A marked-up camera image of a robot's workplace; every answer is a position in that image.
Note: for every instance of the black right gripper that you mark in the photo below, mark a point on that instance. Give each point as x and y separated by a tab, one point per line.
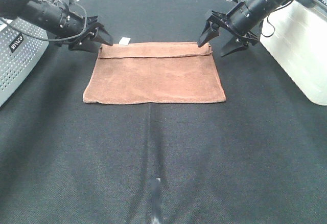
239	21

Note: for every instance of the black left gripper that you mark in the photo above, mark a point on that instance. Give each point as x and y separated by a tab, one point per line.
78	32

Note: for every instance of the brown towel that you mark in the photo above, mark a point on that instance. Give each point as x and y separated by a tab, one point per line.
154	72

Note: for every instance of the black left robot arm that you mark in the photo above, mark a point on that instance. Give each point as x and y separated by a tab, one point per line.
36	12

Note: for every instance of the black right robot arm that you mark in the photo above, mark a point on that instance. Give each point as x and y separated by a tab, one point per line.
263	8

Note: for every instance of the grey perforated laundry basket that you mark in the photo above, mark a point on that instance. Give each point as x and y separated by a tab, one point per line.
19	54

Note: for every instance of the white storage box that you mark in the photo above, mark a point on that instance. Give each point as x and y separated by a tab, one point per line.
295	36

